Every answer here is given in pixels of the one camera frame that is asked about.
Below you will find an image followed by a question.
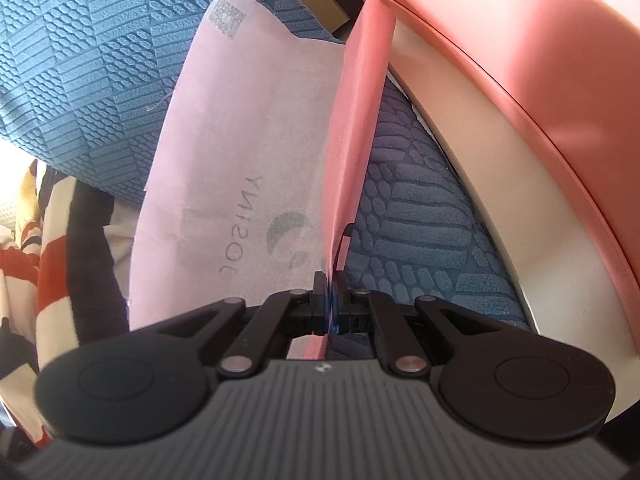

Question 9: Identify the pink paper bag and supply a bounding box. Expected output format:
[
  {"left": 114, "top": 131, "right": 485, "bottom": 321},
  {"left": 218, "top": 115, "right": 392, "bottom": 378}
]
[{"left": 129, "top": 0, "right": 395, "bottom": 329}]

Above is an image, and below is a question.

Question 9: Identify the white folding chair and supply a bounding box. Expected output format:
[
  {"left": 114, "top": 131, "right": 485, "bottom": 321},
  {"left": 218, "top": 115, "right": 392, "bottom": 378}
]
[{"left": 390, "top": 23, "right": 639, "bottom": 416}]

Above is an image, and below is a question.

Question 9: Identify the striped blanket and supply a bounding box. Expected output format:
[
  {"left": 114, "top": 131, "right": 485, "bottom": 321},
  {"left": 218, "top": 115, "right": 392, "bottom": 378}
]
[{"left": 1, "top": 166, "right": 140, "bottom": 448}]

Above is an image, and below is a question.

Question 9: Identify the pink open box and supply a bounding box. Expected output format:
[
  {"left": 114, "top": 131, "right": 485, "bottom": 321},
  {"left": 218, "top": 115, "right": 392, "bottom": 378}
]
[{"left": 349, "top": 0, "right": 640, "bottom": 286}]

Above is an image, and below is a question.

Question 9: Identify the blue textured cushion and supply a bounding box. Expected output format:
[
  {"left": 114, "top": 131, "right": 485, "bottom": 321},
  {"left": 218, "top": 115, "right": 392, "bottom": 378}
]
[{"left": 1, "top": 0, "right": 527, "bottom": 328}]

